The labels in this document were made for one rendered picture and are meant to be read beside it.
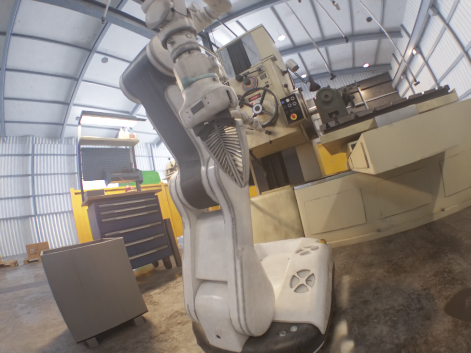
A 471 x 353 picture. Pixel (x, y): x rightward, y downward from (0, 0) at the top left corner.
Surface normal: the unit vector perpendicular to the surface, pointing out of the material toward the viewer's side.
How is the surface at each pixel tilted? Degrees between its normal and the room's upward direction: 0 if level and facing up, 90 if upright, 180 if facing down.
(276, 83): 90
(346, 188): 90
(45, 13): 169
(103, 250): 90
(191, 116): 108
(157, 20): 116
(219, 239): 67
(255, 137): 90
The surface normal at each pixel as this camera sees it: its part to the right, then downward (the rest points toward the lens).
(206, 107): -0.43, 0.33
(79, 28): 0.39, 0.90
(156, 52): 0.60, -0.02
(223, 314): -0.44, -0.25
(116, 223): 0.78, -0.26
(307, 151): -0.52, 0.04
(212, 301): -0.56, -0.57
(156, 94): -0.32, 0.54
